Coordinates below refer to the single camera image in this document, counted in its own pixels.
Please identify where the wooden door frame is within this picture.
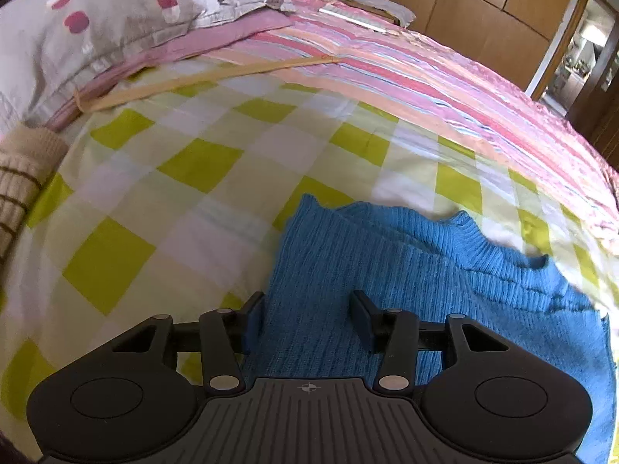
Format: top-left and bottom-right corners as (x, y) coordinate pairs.
(525, 0), (619, 155)

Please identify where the blue knit sweater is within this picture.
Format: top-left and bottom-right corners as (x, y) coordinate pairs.
(241, 193), (618, 464)

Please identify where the wooden wardrobe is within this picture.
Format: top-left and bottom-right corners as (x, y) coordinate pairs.
(316, 0), (597, 92)

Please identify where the long wooden stick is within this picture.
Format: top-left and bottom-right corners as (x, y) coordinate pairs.
(72, 55), (342, 113)

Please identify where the beige striped knit sweater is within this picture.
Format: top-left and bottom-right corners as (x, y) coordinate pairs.
(0, 126), (68, 271)

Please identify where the grey printed pillow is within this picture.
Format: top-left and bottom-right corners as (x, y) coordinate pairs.
(0, 0), (272, 127)

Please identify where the yellow checked bed sheet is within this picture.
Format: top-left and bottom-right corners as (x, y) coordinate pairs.
(0, 75), (619, 464)

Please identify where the pink pillow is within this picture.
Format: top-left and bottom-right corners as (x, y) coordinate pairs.
(46, 10), (294, 132)

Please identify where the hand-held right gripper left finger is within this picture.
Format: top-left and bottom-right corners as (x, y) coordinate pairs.
(110, 291), (267, 394)

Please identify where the white folded cloth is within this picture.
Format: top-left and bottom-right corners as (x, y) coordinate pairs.
(319, 0), (417, 36)

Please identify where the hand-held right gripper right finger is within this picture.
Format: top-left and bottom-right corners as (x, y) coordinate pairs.
(349, 290), (512, 393)

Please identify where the pink striped quilt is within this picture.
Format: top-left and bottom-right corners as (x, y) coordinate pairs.
(203, 0), (619, 252)

